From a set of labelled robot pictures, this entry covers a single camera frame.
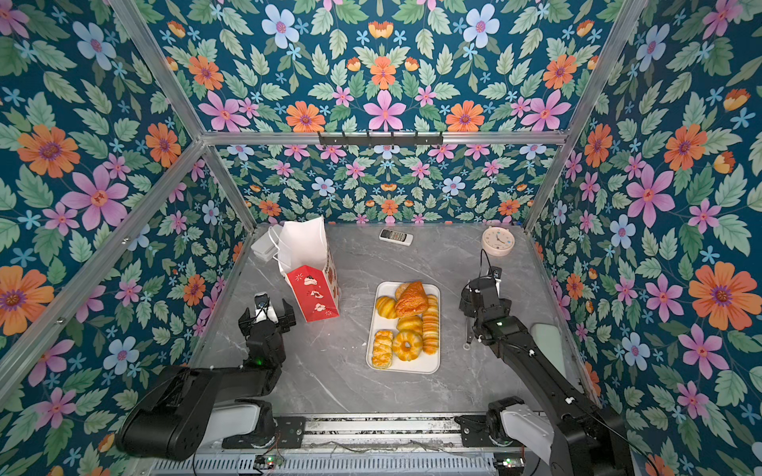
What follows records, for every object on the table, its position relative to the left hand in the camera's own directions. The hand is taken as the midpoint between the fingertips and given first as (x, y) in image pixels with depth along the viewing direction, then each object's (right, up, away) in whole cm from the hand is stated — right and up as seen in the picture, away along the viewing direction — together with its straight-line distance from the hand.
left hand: (266, 298), depth 85 cm
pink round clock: (+76, +17, +27) cm, 82 cm away
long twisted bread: (+48, -9, +6) cm, 50 cm away
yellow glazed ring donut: (+41, -14, +2) cm, 43 cm away
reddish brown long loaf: (+42, -1, +6) cm, 43 cm away
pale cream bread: (+42, -8, +4) cm, 43 cm away
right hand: (+63, +1, 0) cm, 63 cm away
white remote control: (+37, +19, +30) cm, 51 cm away
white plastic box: (-11, +15, +23) cm, 30 cm away
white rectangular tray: (+46, -19, 0) cm, 50 cm away
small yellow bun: (+34, -4, +7) cm, 35 cm away
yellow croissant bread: (+34, -16, -3) cm, 38 cm away
